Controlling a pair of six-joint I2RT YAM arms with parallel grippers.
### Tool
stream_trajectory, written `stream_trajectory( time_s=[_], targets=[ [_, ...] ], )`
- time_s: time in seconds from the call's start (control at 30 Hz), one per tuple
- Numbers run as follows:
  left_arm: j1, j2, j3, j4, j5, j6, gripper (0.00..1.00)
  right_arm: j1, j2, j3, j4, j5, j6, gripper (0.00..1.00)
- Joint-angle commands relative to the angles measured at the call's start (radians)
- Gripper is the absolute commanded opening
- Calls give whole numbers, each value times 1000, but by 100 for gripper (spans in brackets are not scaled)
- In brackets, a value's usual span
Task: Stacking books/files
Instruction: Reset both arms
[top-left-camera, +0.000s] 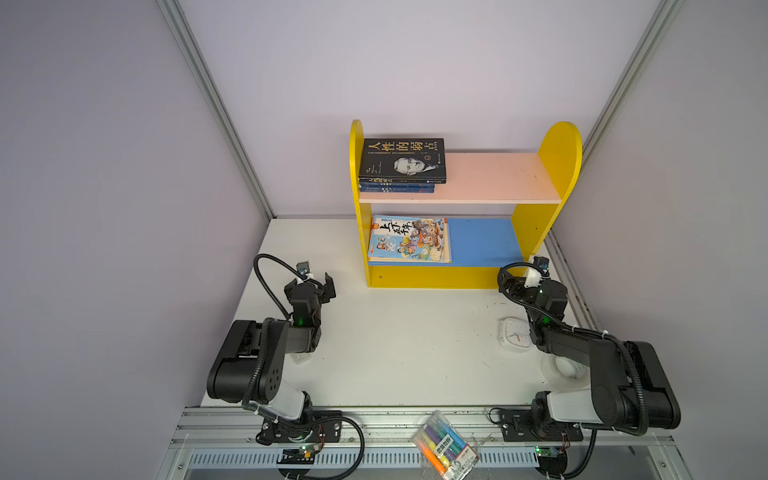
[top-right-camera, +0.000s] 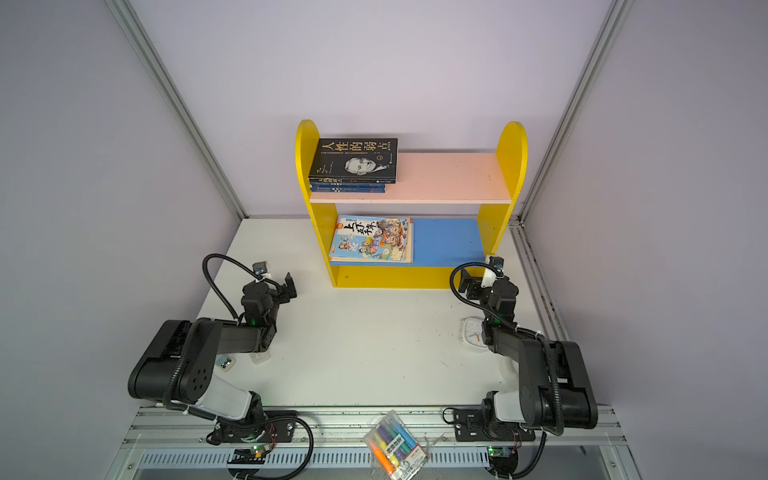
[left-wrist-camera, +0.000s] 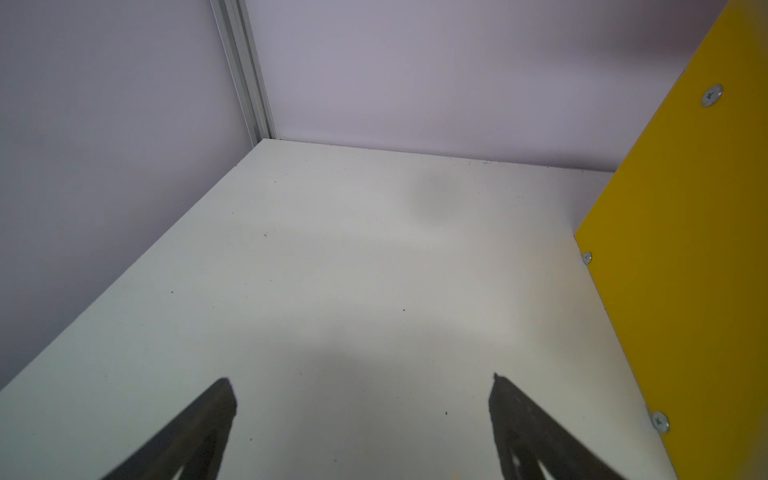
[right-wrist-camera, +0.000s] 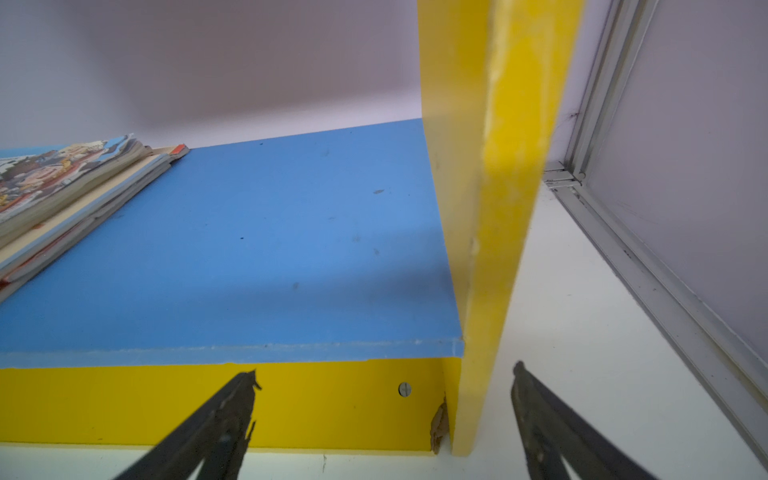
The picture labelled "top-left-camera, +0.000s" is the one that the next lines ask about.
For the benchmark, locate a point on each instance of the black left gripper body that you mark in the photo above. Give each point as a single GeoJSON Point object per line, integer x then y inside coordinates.
{"type": "Point", "coordinates": [321, 290]}

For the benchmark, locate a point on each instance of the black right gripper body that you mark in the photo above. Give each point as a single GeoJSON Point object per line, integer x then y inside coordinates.
{"type": "Point", "coordinates": [519, 285]}

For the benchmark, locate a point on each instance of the light blue thin book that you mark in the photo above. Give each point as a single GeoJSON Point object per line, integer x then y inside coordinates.
{"type": "Point", "coordinates": [397, 239]}

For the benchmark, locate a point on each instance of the dark blue bottom book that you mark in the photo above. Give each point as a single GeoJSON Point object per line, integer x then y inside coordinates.
{"type": "Point", "coordinates": [396, 188]}

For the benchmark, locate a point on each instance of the black book gold lettering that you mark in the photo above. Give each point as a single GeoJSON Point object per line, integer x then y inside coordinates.
{"type": "Point", "coordinates": [403, 160]}

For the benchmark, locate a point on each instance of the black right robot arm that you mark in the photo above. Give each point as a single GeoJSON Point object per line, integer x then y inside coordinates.
{"type": "Point", "coordinates": [628, 388]}

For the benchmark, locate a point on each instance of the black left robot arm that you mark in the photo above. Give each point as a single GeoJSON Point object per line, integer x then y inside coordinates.
{"type": "Point", "coordinates": [248, 369]}

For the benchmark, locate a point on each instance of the small clear plastic box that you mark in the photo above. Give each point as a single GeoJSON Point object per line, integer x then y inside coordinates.
{"type": "Point", "coordinates": [300, 358]}

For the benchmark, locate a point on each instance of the white tape roll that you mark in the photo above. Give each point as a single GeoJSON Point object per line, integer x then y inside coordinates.
{"type": "Point", "coordinates": [558, 369]}

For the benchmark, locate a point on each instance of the yellow shelf pink blue boards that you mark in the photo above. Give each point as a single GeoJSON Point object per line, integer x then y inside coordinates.
{"type": "Point", "coordinates": [499, 208]}

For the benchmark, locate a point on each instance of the pack of coloured markers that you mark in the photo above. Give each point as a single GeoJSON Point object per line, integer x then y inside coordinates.
{"type": "Point", "coordinates": [444, 449]}

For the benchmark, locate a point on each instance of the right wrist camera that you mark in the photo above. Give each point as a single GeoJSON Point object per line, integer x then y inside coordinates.
{"type": "Point", "coordinates": [537, 272]}

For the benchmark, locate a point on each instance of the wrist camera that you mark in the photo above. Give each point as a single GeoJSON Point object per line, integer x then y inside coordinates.
{"type": "Point", "coordinates": [304, 270]}
{"type": "Point", "coordinates": [537, 272]}

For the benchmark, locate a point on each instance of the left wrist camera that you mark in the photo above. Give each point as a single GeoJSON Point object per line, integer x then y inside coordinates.
{"type": "Point", "coordinates": [304, 270]}

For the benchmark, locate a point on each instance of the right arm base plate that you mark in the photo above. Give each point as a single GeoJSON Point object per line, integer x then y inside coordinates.
{"type": "Point", "coordinates": [533, 423]}

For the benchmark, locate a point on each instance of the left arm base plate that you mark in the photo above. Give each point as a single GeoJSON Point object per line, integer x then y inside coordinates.
{"type": "Point", "coordinates": [317, 427]}

